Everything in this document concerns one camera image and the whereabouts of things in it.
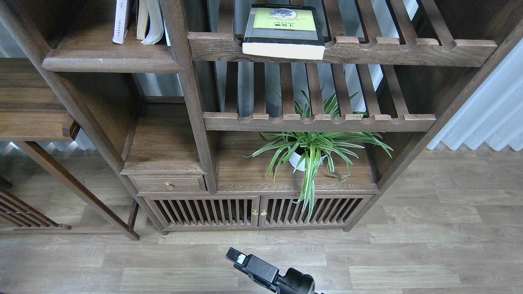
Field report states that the dark wooden bookshelf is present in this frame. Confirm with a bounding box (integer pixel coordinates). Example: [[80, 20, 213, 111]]
[[1, 0, 522, 232]]

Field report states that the green spider plant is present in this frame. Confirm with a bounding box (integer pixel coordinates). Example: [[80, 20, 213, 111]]
[[244, 84, 393, 221]]

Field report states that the white pleated curtain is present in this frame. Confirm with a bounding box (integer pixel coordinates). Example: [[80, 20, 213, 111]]
[[427, 41, 523, 151]]

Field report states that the white plant pot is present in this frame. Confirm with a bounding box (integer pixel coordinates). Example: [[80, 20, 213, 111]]
[[287, 146, 327, 172]]

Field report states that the white lavender book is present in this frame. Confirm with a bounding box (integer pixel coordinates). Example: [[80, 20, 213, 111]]
[[112, 0, 134, 44]]

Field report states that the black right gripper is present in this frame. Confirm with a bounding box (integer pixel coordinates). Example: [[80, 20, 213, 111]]
[[226, 247, 316, 294]]

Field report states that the yellow and black book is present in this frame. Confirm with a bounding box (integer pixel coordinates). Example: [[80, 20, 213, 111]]
[[241, 4, 325, 60]]

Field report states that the beige upright book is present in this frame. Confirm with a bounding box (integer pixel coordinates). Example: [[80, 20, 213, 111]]
[[136, 0, 149, 40]]

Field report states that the dark wooden side table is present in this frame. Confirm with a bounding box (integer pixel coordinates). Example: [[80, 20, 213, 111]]
[[1, 57, 139, 241]]

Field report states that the open-paged upright book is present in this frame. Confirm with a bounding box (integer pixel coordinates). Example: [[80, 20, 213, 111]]
[[141, 0, 164, 45]]

